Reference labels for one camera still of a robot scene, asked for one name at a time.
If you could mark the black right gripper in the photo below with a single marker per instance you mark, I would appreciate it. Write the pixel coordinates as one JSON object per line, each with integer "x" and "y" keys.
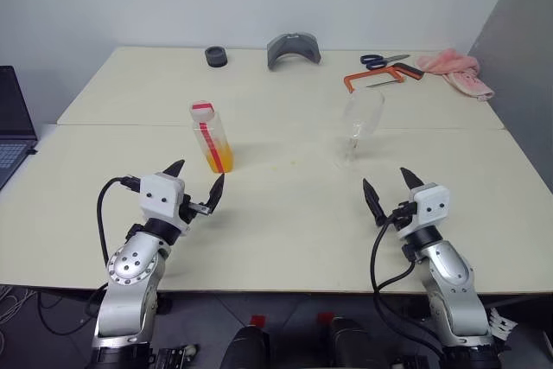
{"x": 404, "y": 213}

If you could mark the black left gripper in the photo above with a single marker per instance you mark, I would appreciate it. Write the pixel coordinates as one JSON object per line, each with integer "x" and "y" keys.
{"x": 186, "y": 211}

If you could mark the bottle with orange liquid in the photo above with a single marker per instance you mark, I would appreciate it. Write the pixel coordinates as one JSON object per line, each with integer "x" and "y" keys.
{"x": 218, "y": 157}

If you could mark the white bottle cap red tape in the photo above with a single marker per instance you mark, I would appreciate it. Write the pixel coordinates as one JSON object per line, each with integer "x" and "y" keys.
{"x": 202, "y": 110}

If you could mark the clear plastic bottle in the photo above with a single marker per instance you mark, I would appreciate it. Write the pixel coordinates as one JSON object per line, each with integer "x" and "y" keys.
{"x": 365, "y": 110}

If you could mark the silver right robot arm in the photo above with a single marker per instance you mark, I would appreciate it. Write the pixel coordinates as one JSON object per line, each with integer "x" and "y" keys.
{"x": 449, "y": 274}

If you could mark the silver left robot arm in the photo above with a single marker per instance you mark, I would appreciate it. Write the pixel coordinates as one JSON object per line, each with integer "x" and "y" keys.
{"x": 129, "y": 265}

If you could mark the orange hacksaw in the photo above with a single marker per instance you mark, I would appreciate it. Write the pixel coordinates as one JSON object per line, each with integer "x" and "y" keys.
{"x": 352, "y": 78}

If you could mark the pink cloth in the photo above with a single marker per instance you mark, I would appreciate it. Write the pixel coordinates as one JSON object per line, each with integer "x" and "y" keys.
{"x": 453, "y": 66}

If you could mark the red tab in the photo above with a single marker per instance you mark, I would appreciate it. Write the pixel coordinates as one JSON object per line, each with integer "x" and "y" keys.
{"x": 325, "y": 318}
{"x": 259, "y": 320}

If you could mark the dark rounded shape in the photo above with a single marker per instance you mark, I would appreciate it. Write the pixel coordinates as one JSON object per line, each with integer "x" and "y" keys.
{"x": 244, "y": 349}
{"x": 354, "y": 345}

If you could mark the grey curved visor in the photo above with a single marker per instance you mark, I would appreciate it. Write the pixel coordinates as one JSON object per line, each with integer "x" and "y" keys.
{"x": 294, "y": 47}

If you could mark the black white sneaker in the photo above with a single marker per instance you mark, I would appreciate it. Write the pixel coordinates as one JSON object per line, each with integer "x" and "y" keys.
{"x": 501, "y": 323}

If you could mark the grey partition panel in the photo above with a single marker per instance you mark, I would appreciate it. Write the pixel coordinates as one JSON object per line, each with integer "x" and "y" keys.
{"x": 518, "y": 62}

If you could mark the dark laptop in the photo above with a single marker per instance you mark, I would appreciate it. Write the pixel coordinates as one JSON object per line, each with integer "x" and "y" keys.
{"x": 13, "y": 127}

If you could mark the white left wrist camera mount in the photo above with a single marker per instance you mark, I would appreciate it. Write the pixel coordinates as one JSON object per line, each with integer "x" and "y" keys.
{"x": 160, "y": 194}

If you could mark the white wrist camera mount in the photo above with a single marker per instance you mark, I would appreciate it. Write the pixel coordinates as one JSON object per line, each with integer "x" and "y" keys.
{"x": 434, "y": 205}
{"x": 160, "y": 194}

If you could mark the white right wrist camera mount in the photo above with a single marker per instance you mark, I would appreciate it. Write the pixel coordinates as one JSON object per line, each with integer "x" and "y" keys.
{"x": 434, "y": 205}

